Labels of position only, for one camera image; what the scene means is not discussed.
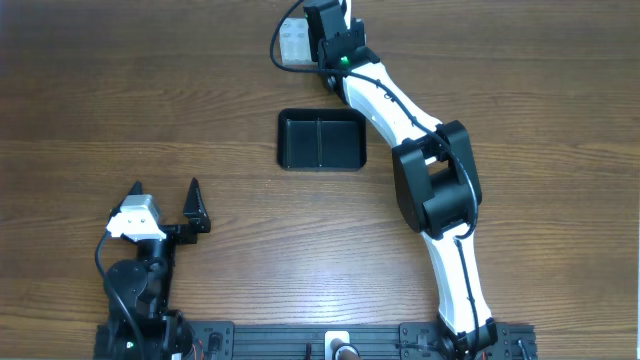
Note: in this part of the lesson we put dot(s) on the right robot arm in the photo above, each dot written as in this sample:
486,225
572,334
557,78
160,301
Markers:
395,115

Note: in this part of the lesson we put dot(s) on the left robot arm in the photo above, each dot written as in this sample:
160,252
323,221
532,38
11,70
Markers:
127,282

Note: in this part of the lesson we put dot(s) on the white test tube rack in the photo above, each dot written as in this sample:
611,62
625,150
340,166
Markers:
295,42

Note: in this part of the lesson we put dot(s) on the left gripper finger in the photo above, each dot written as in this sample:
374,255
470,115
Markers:
136,190
196,212

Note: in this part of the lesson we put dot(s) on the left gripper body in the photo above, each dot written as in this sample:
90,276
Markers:
181,234

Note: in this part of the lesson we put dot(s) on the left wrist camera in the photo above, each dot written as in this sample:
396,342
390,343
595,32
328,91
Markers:
136,217

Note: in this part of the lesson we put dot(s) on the black tray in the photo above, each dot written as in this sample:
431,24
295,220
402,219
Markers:
345,142

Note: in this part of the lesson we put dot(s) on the clear test tube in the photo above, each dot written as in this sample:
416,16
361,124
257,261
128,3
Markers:
319,145

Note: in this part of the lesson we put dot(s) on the mounting rail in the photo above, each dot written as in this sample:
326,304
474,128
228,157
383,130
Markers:
280,342

